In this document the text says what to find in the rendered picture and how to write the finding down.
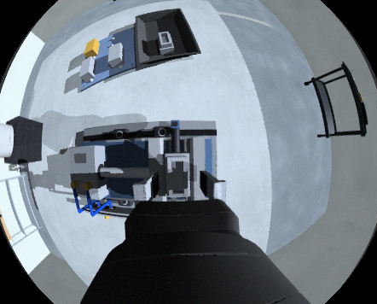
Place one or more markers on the yellow rectangular block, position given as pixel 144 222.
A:
pixel 92 48

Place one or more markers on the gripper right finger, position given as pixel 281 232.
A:
pixel 212 187

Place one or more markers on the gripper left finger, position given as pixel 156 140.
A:
pixel 147 189

